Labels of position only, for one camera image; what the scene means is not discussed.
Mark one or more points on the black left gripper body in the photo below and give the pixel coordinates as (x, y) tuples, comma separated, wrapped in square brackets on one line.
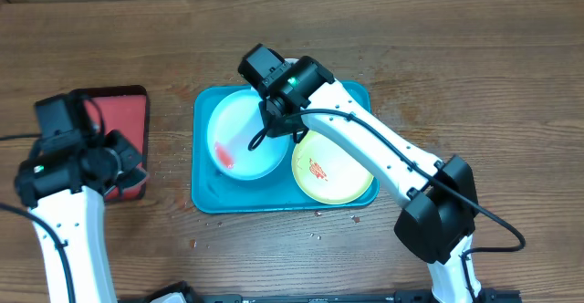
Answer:
[(119, 155)]

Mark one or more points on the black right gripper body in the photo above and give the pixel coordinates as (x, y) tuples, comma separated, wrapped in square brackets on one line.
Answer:
[(282, 129)]

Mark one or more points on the dark green bow-shaped sponge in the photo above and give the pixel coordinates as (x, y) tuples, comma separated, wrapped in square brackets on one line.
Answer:
[(126, 181)]

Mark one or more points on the light blue plate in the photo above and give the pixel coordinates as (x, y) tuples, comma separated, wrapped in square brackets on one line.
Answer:
[(232, 125)]

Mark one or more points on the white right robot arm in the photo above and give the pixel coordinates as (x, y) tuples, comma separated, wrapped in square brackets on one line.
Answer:
[(437, 199)]

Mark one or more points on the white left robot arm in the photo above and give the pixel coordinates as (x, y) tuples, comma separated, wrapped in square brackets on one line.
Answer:
[(64, 191)]

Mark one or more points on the dark red tray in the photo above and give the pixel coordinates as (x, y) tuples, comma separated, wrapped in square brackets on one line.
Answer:
[(125, 109)]

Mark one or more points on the teal plastic tray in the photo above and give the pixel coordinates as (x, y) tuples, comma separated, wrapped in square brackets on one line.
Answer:
[(213, 192)]

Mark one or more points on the yellow plate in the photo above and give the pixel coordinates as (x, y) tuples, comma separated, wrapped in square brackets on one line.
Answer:
[(326, 173)]

